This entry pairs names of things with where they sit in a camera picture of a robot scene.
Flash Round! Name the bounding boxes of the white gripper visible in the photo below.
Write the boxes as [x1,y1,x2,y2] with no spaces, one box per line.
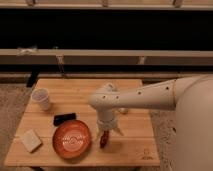
[97,119,124,148]

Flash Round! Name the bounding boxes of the black eraser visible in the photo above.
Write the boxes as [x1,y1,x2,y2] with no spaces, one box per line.
[53,113,76,126]

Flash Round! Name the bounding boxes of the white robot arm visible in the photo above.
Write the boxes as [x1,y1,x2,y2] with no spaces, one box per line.
[89,74,213,171]

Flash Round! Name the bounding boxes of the white sponge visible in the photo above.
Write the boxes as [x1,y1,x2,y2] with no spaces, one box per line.
[20,130,42,153]

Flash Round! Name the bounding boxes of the orange bowl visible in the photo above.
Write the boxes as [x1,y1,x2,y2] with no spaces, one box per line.
[52,120,91,159]

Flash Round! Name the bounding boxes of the wooden table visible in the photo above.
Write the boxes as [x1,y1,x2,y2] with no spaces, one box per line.
[5,79,160,167]

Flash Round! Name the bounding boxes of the white paper cup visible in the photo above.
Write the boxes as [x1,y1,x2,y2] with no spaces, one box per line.
[31,88,51,111]

